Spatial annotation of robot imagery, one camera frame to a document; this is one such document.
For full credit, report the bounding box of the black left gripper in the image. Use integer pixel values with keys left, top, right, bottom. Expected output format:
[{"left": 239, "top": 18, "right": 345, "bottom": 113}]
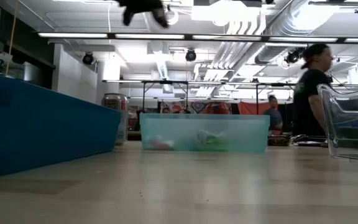
[{"left": 116, "top": 0, "right": 170, "bottom": 29}]

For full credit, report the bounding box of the red hard candy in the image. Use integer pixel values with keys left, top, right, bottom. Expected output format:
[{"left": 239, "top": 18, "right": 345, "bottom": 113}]
[{"left": 146, "top": 136, "right": 175, "bottom": 151}]

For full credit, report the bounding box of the green hard candy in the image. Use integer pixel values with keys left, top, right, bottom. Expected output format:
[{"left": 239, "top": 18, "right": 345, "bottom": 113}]
[{"left": 196, "top": 129, "right": 230, "bottom": 152}]

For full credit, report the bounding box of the clear plastic basket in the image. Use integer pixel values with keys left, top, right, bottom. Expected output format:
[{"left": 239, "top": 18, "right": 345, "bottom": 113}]
[{"left": 316, "top": 83, "right": 358, "bottom": 163}]

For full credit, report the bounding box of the black ceiling spotlight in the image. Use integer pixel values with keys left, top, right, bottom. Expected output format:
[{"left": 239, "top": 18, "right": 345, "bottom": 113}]
[
  {"left": 81, "top": 52, "right": 94, "bottom": 66},
  {"left": 284, "top": 46, "right": 306, "bottom": 65},
  {"left": 185, "top": 49, "right": 198, "bottom": 62}
]

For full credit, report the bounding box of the long ceiling light track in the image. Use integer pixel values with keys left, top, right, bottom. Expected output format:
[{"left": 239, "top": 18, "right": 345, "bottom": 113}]
[{"left": 37, "top": 32, "right": 358, "bottom": 44}]

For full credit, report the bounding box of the silver soda can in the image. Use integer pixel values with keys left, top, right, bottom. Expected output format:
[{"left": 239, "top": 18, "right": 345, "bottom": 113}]
[{"left": 101, "top": 93, "right": 129, "bottom": 146}]

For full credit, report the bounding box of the dark blue plastic basket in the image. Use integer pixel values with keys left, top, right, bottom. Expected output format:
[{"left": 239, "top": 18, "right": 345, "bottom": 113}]
[{"left": 0, "top": 74, "right": 122, "bottom": 179}]

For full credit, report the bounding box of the green translucent plastic basket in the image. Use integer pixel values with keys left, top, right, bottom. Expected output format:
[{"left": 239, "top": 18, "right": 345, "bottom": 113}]
[{"left": 139, "top": 113, "right": 270, "bottom": 153}]

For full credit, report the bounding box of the person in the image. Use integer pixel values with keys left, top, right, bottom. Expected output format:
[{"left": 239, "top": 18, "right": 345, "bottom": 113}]
[
  {"left": 263, "top": 95, "right": 284, "bottom": 131},
  {"left": 292, "top": 43, "right": 335, "bottom": 138}
]

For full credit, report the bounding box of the black background table frame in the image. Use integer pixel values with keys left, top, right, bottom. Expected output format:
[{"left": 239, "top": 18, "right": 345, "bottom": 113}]
[
  {"left": 255, "top": 82, "right": 295, "bottom": 116},
  {"left": 141, "top": 80, "right": 190, "bottom": 113}
]

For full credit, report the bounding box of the yellow hanging strap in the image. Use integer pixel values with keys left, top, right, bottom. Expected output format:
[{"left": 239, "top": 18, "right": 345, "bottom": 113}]
[{"left": 4, "top": 0, "right": 20, "bottom": 75}]

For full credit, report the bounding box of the silver ventilation duct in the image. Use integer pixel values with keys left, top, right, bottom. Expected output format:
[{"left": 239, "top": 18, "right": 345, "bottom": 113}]
[{"left": 253, "top": 0, "right": 326, "bottom": 65}]

